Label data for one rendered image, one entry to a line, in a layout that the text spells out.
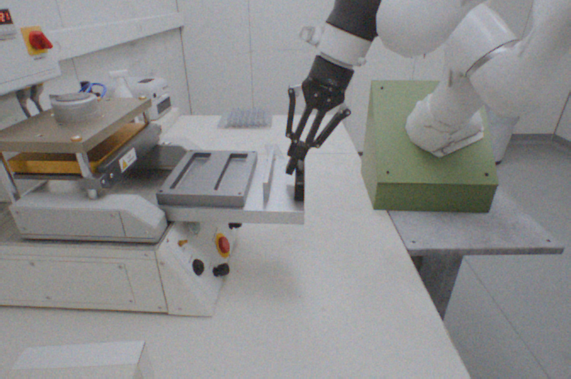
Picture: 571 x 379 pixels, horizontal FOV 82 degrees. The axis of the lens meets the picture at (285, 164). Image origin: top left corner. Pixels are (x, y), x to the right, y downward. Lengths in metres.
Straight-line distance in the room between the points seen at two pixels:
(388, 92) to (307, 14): 2.06
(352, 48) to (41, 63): 0.67
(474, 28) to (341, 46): 0.31
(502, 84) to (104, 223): 0.76
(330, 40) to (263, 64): 2.56
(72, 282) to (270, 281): 0.39
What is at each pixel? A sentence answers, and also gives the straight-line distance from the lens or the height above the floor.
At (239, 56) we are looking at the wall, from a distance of 3.13.
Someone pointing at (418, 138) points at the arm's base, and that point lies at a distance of 1.03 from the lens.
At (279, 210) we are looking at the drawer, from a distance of 0.61.
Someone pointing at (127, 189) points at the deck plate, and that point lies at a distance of 0.83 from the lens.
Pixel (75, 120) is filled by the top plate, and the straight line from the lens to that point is 0.74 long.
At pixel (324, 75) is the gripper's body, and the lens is 0.59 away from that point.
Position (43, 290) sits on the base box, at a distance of 0.83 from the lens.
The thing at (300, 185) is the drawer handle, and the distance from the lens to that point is 0.62.
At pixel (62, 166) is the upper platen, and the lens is 0.72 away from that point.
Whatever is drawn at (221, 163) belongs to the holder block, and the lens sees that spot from 0.74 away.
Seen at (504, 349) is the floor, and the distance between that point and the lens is 1.84.
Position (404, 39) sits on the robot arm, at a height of 1.27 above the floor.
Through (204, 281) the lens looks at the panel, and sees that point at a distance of 0.73.
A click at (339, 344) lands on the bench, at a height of 0.75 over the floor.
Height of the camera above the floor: 1.32
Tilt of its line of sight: 27 degrees down
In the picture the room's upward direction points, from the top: straight up
